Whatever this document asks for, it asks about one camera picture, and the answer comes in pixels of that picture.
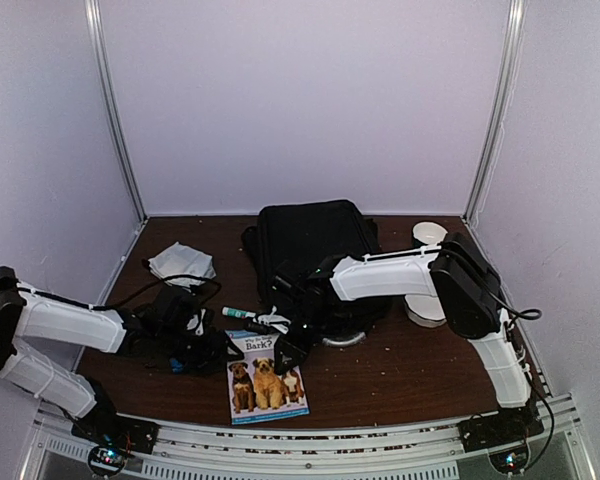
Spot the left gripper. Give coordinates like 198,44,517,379
158,327,244,379

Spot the dog picture book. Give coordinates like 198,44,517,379
227,330,310,425

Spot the black student backpack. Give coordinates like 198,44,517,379
241,200,392,348

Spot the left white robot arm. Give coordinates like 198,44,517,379
0,266,243,444

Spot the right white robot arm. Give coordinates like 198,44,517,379
258,234,542,442

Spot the black blue highlighter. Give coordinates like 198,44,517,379
169,358,185,374

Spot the green white glue stick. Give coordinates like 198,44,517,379
221,307,257,320

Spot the grey white pouch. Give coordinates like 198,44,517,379
142,242,216,290

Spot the white fluted ceramic bowl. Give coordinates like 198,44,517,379
404,295,446,329

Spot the white cup black band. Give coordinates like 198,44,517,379
411,221,448,248

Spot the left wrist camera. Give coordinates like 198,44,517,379
151,288,200,331

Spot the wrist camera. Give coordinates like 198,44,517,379
271,260,326,301
151,288,200,331

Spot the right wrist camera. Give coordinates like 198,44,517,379
271,260,326,301

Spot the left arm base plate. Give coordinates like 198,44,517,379
71,417,159,454

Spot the front aluminium rail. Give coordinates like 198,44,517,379
15,395,600,479

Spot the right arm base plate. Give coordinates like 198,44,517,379
457,412,544,452

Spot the left aluminium frame post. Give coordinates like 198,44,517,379
84,0,147,223

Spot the aluminium frame post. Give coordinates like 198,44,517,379
464,0,527,227
84,0,147,223

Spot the right aluminium frame post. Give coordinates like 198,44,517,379
464,0,527,227

